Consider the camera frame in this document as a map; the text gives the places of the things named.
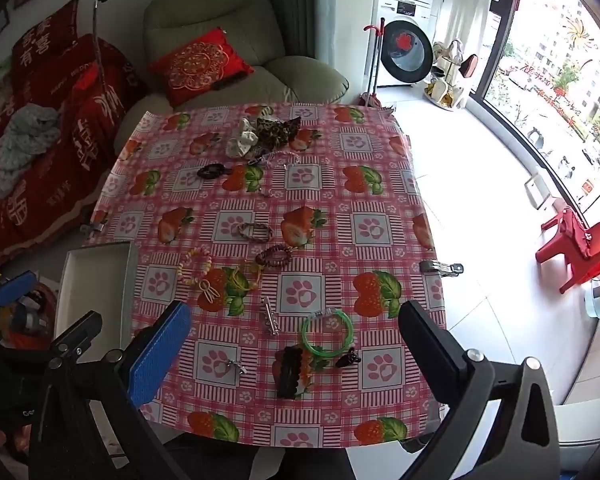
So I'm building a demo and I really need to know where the pale green armchair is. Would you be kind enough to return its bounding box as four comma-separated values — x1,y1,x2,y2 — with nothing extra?
114,0,351,158

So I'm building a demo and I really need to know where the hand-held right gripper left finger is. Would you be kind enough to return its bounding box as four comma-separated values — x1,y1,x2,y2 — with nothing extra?
28,300,193,480

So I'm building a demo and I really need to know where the white scrunchie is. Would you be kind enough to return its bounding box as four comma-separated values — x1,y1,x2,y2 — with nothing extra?
226,117,261,159

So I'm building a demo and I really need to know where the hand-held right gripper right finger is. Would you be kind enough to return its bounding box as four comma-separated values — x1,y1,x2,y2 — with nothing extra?
397,300,563,480

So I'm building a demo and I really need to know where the red plastic chair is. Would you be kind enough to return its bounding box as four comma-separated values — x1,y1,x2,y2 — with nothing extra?
536,207,600,295

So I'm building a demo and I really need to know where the braided rope bracelet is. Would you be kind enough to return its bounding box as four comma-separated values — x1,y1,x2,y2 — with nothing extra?
236,222,274,242

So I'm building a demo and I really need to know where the small black claw clip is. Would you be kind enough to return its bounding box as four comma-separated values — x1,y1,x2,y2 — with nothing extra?
334,347,363,371

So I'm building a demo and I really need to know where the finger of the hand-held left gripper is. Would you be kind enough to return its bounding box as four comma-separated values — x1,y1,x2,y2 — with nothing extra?
0,270,38,307
50,310,104,361

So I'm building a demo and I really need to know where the yellow hair tie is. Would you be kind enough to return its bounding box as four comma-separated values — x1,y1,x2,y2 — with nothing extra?
224,265,263,293

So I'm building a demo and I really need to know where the dark beaded bracelet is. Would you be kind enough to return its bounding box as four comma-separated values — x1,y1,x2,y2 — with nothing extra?
255,244,293,267

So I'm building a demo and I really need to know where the white washing machine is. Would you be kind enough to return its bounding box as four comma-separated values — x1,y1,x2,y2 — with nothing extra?
372,0,448,88

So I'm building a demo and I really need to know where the red handled mop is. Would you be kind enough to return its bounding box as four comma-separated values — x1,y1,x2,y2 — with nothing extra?
357,17,387,108

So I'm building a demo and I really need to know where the white shoe rack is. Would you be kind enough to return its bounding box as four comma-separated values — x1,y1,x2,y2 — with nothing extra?
424,37,481,110

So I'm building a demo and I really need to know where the white shallow box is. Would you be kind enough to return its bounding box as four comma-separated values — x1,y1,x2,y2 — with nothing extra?
54,240,140,348

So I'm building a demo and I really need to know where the green translucent bangle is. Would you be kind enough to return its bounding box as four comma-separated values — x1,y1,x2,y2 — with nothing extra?
300,308,356,359

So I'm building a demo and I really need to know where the clear bead bracelet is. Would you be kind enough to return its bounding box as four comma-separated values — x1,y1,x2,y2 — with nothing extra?
247,149,301,167

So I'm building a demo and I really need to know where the grey crumpled cloth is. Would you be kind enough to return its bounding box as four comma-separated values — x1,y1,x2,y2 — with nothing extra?
0,102,62,201

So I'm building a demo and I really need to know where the strawberry print pink tablecloth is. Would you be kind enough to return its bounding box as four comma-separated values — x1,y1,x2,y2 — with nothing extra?
82,101,448,448

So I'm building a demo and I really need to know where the red embroidered cushion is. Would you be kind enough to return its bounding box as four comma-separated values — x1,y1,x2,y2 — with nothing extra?
148,26,256,107

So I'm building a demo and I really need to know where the black hair tie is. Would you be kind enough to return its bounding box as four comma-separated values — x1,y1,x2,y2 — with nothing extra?
196,162,232,179

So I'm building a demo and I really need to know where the pink yellow bead bracelet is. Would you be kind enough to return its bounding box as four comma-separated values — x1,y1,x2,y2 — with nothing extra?
177,246,214,286

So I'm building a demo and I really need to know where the metal lamp pole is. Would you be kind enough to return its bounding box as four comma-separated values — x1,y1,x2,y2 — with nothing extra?
91,0,113,91

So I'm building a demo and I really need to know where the long silver hair clip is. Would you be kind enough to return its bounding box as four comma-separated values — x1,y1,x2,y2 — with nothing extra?
260,296,280,336

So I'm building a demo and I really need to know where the red printed blanket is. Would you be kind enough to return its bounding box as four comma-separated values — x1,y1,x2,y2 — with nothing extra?
0,0,147,271

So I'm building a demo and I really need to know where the leopard print scrunchie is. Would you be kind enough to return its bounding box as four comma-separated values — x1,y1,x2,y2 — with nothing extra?
256,116,302,147

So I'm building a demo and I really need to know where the white curtain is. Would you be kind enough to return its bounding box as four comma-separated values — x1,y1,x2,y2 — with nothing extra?
445,0,502,47

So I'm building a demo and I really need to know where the large black hair claw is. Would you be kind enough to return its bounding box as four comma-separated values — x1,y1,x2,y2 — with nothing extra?
275,345,315,401

